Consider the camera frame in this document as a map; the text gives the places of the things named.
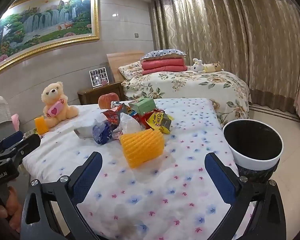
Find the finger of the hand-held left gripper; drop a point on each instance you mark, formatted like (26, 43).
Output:
(27, 145)
(11, 140)

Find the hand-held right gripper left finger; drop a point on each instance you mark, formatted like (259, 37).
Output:
(90, 175)

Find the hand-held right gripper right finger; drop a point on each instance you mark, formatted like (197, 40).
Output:
(220, 177)

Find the blue plastic wrapper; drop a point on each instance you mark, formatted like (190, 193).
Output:
(103, 132)

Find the yellow foam fruit net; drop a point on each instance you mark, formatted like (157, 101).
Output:
(142, 147)

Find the orange-red foil wrapper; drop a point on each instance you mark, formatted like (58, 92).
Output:
(112, 117)

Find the white plastic bag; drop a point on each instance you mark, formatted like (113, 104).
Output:
(130, 126)

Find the colourful foil wrapper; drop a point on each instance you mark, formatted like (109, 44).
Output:
(115, 104)

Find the red snack bag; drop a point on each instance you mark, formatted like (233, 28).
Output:
(143, 120)

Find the yellow snack bag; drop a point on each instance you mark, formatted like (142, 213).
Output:
(160, 120)

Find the green cardboard box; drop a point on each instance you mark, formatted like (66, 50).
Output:
(142, 105)

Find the person's left hand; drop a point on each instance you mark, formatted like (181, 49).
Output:
(13, 205)

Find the orange foam fruit net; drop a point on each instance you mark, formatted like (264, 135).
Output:
(41, 125)

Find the white woven chair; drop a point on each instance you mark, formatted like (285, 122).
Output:
(0, 110)

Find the white flower print blanket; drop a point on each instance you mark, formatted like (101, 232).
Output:
(165, 192)

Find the cream teddy bear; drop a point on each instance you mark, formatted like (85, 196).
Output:
(53, 92)

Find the red apple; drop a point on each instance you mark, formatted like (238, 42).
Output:
(106, 100)

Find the wooden nightstand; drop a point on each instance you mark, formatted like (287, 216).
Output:
(95, 93)

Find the floral bedspread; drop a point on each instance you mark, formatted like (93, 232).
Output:
(190, 85)

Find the yellow bear plush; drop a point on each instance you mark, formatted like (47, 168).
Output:
(212, 67)

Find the floral pillow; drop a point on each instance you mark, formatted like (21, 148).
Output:
(130, 71)

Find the white rabbit plush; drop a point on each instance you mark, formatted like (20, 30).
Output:
(197, 66)

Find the wooden headboard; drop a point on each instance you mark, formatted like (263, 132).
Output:
(120, 60)

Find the framed landscape painting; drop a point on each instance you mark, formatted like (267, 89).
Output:
(40, 22)

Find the folded pink blanket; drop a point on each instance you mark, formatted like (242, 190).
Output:
(162, 65)

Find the blue patterned pillow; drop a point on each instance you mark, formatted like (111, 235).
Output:
(160, 53)

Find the beige patterned curtain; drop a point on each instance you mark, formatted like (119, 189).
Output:
(227, 30)

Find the photo frame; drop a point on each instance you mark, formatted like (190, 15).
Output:
(97, 76)

